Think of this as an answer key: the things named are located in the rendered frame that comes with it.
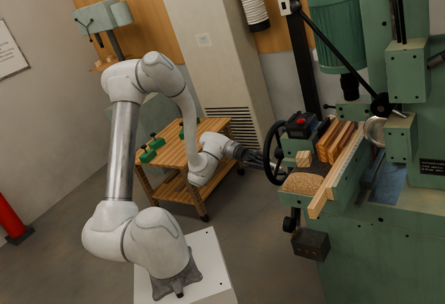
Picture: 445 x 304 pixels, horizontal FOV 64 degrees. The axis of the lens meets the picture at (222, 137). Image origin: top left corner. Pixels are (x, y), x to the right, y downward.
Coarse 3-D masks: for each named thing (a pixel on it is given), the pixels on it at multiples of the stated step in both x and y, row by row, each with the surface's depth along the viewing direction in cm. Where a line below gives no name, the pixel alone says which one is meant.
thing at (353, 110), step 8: (360, 96) 124; (368, 96) 122; (336, 104) 124; (344, 104) 123; (352, 104) 121; (360, 104) 119; (368, 104) 118; (336, 112) 126; (344, 112) 124; (352, 112) 122; (360, 112) 121; (344, 120) 126; (352, 120) 124; (360, 120) 122
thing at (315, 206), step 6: (360, 126) 131; (342, 150) 121; (342, 156) 118; (336, 162) 117; (330, 174) 112; (324, 180) 110; (324, 186) 108; (318, 192) 107; (324, 192) 107; (318, 198) 104; (324, 198) 107; (312, 204) 103; (318, 204) 103; (312, 210) 101; (318, 210) 104; (312, 216) 103
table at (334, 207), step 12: (312, 156) 131; (300, 168) 127; (312, 168) 125; (324, 168) 122; (360, 168) 121; (288, 192) 117; (348, 192) 113; (288, 204) 120; (300, 204) 117; (324, 204) 110; (336, 204) 107
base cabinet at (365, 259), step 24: (336, 240) 134; (360, 240) 127; (384, 240) 121; (408, 240) 115; (432, 240) 110; (336, 264) 141; (360, 264) 134; (384, 264) 127; (408, 264) 120; (432, 264) 115; (336, 288) 150; (360, 288) 141; (384, 288) 133; (408, 288) 126; (432, 288) 120
